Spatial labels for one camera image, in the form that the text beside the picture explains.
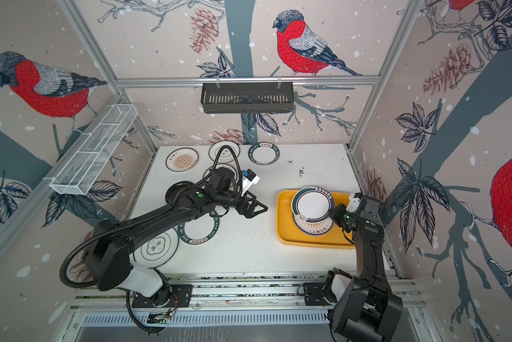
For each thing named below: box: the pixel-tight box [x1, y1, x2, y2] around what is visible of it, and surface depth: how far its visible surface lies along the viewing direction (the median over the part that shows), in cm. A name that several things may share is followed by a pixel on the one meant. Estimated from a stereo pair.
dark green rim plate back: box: [248, 141, 281, 167], surface depth 121 cm
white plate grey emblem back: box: [208, 140, 242, 164], surface depth 122 cm
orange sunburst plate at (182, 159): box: [165, 147, 199, 172], surface depth 120 cm
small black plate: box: [164, 180, 194, 205], surface depth 103 cm
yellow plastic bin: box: [275, 189, 354, 250], surface depth 88 cm
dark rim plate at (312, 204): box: [290, 186, 335, 224], surface depth 92 cm
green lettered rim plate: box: [177, 210, 221, 246], surface depth 89 cm
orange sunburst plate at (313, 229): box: [292, 213, 335, 236], surface depth 90 cm
